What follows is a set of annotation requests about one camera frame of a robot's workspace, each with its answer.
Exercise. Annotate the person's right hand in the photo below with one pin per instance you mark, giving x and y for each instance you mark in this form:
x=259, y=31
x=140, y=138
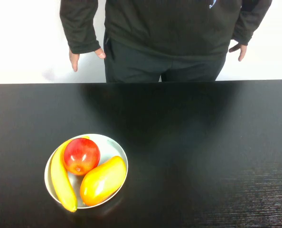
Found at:
x=74, y=61

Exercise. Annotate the person's left hand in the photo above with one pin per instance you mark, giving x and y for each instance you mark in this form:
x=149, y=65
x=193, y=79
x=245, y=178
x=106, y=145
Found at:
x=242, y=51

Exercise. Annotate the dark trousers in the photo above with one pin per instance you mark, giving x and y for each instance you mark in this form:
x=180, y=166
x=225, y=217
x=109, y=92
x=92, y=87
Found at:
x=141, y=66

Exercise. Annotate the person's right forearm dark sleeve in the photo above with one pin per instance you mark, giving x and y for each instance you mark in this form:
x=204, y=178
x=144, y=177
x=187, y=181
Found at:
x=80, y=26

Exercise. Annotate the dark jacket torso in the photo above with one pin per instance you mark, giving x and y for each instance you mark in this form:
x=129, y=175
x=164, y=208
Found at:
x=169, y=23

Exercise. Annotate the white round plate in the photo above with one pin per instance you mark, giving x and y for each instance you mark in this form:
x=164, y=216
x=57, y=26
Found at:
x=112, y=147

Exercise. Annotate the orange yellow mango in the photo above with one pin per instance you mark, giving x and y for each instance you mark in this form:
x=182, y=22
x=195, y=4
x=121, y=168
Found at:
x=103, y=180

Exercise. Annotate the red apple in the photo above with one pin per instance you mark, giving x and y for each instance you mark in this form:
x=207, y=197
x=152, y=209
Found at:
x=81, y=154

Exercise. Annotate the yellow banana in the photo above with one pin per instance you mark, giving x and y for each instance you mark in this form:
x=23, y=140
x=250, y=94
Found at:
x=60, y=180

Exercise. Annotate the person's left forearm dark sleeve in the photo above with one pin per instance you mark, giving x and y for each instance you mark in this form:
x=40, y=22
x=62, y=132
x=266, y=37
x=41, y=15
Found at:
x=249, y=21

